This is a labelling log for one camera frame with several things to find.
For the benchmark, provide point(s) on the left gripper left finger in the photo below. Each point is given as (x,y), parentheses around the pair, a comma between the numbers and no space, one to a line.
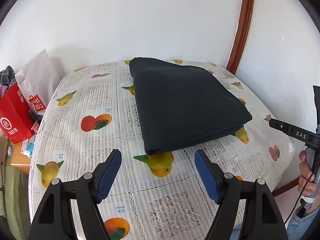
(91,189)

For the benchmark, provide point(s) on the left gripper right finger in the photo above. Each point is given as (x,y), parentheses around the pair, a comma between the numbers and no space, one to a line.
(224,189)

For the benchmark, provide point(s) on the fruit print tablecloth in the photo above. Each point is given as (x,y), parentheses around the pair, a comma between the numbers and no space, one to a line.
(92,112)

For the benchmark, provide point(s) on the blue denim sleeve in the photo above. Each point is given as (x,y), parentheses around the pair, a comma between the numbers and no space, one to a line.
(305,227)

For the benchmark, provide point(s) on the person's right hand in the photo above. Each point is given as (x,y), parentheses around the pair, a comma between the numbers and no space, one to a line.
(306,186)

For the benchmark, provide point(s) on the red paper bag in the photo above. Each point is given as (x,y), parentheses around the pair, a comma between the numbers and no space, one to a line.
(16,122)

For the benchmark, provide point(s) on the blue tissue pack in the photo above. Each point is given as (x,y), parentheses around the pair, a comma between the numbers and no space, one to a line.
(28,146)

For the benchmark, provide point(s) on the wooden side table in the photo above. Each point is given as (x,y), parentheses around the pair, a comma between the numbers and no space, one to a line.
(20,161)

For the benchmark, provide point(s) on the brown wooden door frame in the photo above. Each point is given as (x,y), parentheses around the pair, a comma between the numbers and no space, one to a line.
(241,35)

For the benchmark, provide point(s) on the white Uniqlo paper bag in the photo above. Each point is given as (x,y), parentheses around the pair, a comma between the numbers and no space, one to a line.
(38,80)

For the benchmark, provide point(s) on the green bed sheet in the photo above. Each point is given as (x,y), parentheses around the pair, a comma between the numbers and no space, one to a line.
(16,202)

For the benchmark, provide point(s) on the plaid cloth in bag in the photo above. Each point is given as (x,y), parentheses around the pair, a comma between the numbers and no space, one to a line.
(8,79)

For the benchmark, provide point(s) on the black sweatshirt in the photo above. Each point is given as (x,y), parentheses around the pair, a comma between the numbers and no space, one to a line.
(182,106)

